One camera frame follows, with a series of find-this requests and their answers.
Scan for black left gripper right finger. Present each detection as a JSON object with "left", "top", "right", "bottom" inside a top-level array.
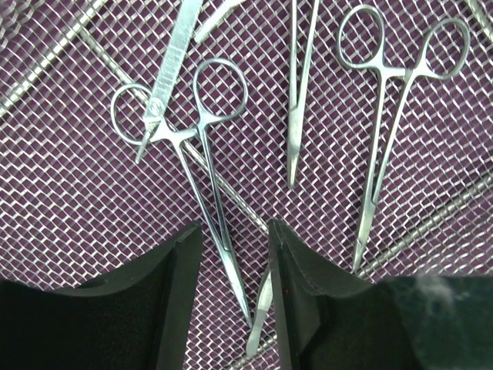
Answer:
[{"left": 268, "top": 219, "right": 492, "bottom": 369}]

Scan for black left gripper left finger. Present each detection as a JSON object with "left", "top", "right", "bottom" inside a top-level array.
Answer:
[{"left": 1, "top": 222, "right": 203, "bottom": 369}]

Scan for steel blunt tweezers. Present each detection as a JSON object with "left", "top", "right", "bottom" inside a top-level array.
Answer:
[{"left": 287, "top": 0, "right": 320, "bottom": 189}]

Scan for metal mesh tray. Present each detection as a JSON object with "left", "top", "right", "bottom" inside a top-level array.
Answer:
[{"left": 1, "top": 1, "right": 492, "bottom": 369}]

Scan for steel clamp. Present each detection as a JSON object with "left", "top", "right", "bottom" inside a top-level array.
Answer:
[{"left": 337, "top": 4, "right": 471, "bottom": 273}]

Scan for steel scalpel handle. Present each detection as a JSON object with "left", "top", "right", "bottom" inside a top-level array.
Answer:
[{"left": 136, "top": 0, "right": 203, "bottom": 163}]

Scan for steel forceps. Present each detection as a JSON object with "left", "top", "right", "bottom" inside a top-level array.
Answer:
[{"left": 110, "top": 57, "right": 253, "bottom": 329}]

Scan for steel scissors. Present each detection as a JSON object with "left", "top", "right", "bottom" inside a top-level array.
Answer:
[{"left": 246, "top": 267, "right": 273, "bottom": 358}]

